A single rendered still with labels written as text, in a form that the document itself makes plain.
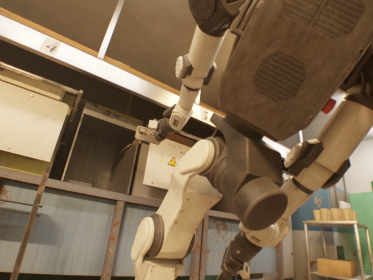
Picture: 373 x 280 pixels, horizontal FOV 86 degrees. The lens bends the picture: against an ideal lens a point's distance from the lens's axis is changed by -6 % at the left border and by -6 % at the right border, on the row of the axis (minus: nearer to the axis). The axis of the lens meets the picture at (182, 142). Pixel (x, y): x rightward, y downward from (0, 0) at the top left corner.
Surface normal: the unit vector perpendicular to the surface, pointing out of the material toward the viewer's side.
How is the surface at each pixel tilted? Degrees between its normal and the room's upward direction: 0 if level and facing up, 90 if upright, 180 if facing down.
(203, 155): 90
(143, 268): 119
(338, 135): 104
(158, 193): 90
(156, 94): 80
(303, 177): 114
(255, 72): 136
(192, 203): 131
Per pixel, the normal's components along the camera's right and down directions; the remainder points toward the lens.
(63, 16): -0.11, 0.92
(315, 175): -0.12, -0.11
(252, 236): -0.37, 0.33
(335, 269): -0.74, -0.33
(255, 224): 0.31, 0.45
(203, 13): -0.68, 0.54
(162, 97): 0.56, -0.43
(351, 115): -0.68, -0.12
